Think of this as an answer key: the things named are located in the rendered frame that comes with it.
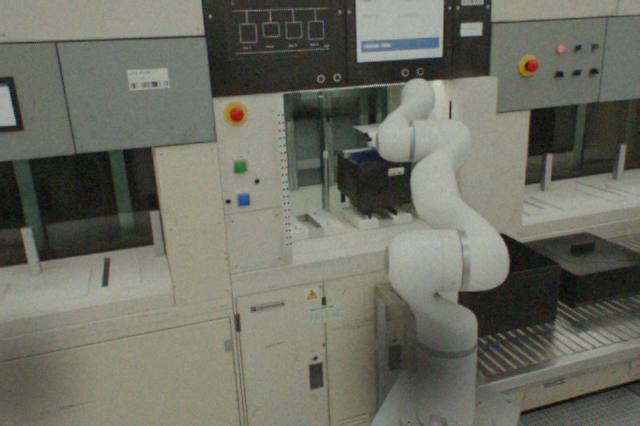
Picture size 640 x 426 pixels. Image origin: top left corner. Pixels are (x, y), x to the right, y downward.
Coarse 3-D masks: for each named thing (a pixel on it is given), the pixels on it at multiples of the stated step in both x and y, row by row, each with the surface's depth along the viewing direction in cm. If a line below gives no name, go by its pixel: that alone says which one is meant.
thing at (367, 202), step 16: (368, 128) 202; (352, 160) 199; (384, 160) 198; (352, 176) 201; (368, 176) 198; (384, 176) 200; (400, 176) 202; (352, 192) 203; (368, 192) 200; (384, 192) 202; (400, 192) 204; (368, 208) 202
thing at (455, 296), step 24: (504, 240) 175; (528, 264) 165; (552, 264) 154; (504, 288) 147; (528, 288) 150; (552, 288) 152; (480, 312) 147; (504, 312) 149; (528, 312) 152; (552, 312) 154; (480, 336) 149
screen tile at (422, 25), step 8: (408, 0) 163; (416, 0) 164; (424, 0) 165; (408, 8) 164; (416, 8) 165; (424, 8) 165; (432, 8) 166; (432, 16) 167; (408, 24) 165; (416, 24) 166; (424, 24) 167; (432, 24) 168; (408, 32) 166; (416, 32) 167; (424, 32) 167
